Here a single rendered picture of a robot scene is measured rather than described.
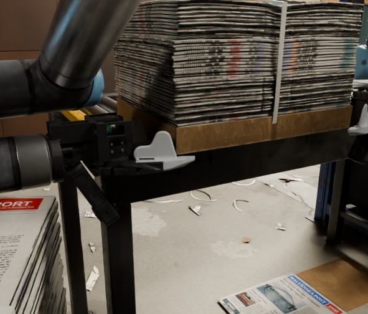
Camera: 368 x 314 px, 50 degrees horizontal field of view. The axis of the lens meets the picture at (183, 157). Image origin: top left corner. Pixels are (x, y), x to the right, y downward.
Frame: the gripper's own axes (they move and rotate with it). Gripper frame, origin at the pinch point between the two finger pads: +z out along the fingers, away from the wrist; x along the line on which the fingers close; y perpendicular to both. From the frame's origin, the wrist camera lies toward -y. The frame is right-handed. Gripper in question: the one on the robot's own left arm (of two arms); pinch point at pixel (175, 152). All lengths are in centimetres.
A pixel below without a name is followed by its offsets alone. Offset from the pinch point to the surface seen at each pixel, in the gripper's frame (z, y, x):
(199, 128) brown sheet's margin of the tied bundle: 1.9, 5.0, -4.8
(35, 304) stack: -25.9, -0.8, -28.2
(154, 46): -1.9, 17.1, 3.3
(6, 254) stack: -27.4, 3.3, -26.8
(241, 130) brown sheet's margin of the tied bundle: 9.8, 3.8, -4.8
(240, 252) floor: 69, -79, 74
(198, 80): 1.9, 12.4, -4.5
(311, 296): 74, -78, 34
